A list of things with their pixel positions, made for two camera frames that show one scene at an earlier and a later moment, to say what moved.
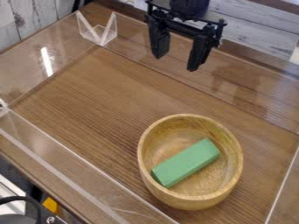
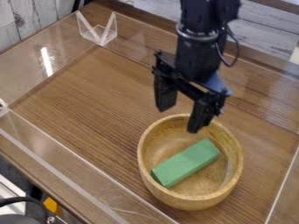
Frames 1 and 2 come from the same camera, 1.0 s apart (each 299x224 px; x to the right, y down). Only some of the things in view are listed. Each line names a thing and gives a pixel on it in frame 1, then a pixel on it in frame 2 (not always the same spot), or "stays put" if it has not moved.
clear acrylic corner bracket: x=97 y=34 stays put
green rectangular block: x=166 y=172 stays put
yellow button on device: x=50 y=205 stays put
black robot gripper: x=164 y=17 -> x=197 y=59
